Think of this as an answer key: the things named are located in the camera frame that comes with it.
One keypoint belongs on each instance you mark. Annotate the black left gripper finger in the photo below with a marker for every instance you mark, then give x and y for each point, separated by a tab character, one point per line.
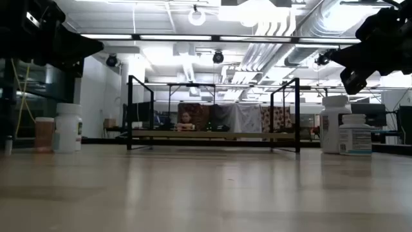
80	40
77	54

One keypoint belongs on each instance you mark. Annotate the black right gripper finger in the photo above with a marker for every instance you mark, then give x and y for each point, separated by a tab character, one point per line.
357	51
354	62

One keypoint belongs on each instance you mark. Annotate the large white bottle red label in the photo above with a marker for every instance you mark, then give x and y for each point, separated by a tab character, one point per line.
330	129

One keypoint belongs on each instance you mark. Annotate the white bottle green label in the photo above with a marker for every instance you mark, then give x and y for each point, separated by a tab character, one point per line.
67	129

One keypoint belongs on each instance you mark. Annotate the squat white bottle blue label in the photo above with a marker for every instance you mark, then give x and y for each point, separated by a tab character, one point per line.
355	138

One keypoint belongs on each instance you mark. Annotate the small orange vial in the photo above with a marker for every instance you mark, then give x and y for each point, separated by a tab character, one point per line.
44	135

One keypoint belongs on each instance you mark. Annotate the black monitor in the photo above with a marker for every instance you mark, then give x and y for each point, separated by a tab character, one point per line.
373	114

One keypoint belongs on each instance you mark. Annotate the cardboard box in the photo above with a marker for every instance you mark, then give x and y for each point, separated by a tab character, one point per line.
109	123

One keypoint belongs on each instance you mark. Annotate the black cabinet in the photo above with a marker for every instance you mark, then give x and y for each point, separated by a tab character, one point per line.
405	125

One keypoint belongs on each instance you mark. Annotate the dark background monitor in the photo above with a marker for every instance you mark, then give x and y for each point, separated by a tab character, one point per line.
141	112

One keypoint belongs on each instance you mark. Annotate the long ceiling light bar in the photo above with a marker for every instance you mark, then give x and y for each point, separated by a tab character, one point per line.
174	37

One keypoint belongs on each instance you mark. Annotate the red floral hanging cloth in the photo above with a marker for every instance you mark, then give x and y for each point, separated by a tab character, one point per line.
279	120

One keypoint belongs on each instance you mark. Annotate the small white grey-topped cylinder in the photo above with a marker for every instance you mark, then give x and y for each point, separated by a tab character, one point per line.
8	146

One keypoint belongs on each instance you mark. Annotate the white hanging cloth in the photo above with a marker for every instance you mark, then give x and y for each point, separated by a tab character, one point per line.
248	117

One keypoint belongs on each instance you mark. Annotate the person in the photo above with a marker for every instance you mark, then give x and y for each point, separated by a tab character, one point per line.
185	118

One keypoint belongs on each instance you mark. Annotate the brown patterned hanging cloth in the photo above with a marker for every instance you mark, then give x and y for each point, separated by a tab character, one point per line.
199	112

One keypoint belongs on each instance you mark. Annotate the grey hanging cloth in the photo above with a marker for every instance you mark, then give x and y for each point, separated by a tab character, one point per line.
222	114

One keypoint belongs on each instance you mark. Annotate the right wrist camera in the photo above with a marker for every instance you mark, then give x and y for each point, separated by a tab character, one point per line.
355	80

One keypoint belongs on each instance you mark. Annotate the black ceiling spot camera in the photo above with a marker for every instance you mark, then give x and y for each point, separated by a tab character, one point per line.
218	57
322	59
111	60

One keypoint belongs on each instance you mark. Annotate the large silver air duct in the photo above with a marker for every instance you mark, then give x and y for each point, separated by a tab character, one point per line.
325	19

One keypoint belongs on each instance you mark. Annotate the small silver air duct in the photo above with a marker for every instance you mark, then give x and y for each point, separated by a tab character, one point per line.
302	55

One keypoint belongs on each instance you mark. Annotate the black aluminium rig frame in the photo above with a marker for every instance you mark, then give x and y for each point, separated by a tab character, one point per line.
103	141

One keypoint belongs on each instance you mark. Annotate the black background metal frame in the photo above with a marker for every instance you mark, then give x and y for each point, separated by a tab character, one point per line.
193	84

